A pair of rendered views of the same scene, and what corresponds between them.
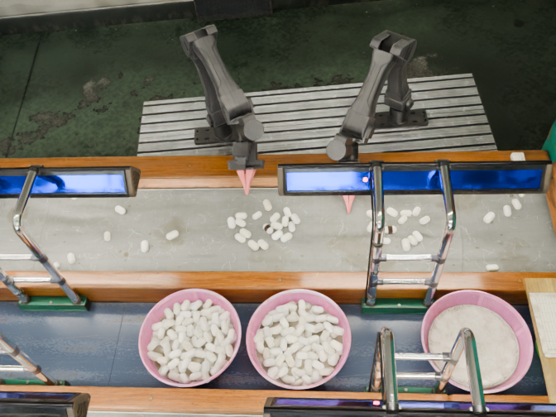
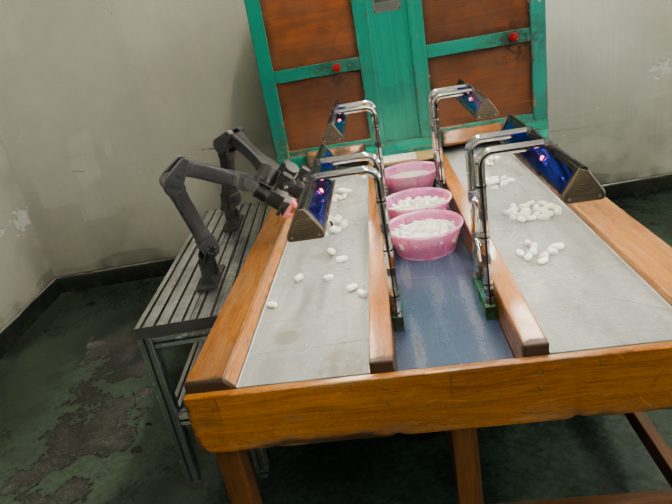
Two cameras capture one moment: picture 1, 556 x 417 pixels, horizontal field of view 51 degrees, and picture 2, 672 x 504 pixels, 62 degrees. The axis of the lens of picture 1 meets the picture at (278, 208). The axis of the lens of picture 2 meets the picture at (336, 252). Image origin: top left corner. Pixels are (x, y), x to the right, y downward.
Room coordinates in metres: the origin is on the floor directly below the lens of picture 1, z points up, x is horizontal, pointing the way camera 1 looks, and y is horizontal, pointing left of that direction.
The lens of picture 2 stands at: (1.00, 2.05, 1.45)
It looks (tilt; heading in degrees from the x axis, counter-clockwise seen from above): 22 degrees down; 268
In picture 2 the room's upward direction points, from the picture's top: 10 degrees counter-clockwise
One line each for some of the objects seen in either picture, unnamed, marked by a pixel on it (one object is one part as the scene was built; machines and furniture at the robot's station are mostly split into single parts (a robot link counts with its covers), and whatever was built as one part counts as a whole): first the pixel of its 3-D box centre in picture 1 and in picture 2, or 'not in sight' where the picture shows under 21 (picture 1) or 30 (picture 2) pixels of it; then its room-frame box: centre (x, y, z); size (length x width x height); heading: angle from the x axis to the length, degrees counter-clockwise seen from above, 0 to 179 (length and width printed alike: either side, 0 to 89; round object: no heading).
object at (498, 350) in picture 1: (472, 347); (410, 181); (0.51, -0.44, 0.71); 0.22 x 0.22 x 0.06
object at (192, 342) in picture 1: (194, 342); (424, 237); (0.63, 0.27, 0.72); 0.24 x 0.24 x 0.06
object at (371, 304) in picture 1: (403, 242); (360, 157); (0.74, -0.30, 0.90); 0.20 x 0.19 x 0.45; 81
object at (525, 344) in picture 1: (472, 345); (410, 179); (0.51, -0.44, 0.72); 0.27 x 0.27 x 0.10
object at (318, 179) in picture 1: (410, 173); (335, 118); (0.82, -0.32, 1.08); 0.62 x 0.08 x 0.07; 81
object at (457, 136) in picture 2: not in sight; (472, 134); (0.14, -0.66, 0.83); 0.30 x 0.06 x 0.07; 171
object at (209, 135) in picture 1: (221, 127); (209, 268); (1.39, 0.15, 0.71); 0.20 x 0.07 x 0.08; 86
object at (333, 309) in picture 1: (299, 342); (417, 209); (0.58, -0.01, 0.72); 0.27 x 0.27 x 0.10
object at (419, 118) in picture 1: (398, 112); (231, 215); (1.35, -0.45, 0.71); 0.20 x 0.07 x 0.08; 86
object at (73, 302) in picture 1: (32, 242); (357, 243); (0.89, 0.66, 0.90); 0.20 x 0.19 x 0.45; 81
